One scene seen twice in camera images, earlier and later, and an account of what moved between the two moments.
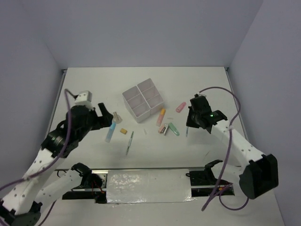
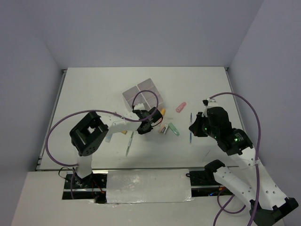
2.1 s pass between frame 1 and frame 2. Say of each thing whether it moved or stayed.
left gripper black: moved
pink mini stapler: stayed
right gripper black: moved
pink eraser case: stayed
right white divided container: stayed
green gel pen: stayed
